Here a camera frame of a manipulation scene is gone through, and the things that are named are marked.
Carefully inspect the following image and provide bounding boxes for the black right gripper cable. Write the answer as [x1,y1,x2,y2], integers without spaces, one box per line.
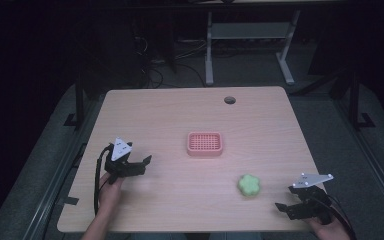
[325,193,358,240]

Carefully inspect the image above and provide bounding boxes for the black floor cables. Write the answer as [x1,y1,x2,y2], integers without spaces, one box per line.
[131,34,208,88]

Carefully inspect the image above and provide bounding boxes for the white metal table frame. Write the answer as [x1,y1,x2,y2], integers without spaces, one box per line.
[204,9,302,86]

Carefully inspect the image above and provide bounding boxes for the green flower-shaped soap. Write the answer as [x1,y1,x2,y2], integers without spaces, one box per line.
[237,173,261,198]

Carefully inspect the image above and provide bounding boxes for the pink soap dish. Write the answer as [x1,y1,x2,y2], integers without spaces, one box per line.
[186,131,224,158]

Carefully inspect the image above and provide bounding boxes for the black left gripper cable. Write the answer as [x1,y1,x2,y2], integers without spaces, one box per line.
[93,143,114,216]

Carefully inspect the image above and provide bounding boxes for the black tape strip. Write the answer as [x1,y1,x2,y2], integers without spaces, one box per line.
[57,196,80,206]

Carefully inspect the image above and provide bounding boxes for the person's left hand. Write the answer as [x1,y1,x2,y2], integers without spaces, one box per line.
[97,172,125,215]

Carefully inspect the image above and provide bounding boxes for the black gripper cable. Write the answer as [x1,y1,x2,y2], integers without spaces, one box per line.
[325,193,358,240]
[93,143,114,216]

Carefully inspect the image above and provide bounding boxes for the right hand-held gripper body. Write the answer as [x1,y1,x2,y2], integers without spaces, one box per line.
[287,172,335,225]

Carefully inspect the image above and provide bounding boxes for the black metal stand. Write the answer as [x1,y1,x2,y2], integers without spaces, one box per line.
[345,64,377,132]
[63,64,88,128]

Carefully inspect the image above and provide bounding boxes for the person's right hand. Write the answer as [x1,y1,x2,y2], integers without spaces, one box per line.
[307,214,352,240]

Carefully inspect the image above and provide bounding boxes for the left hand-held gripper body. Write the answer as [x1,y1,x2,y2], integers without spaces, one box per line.
[104,136,147,185]

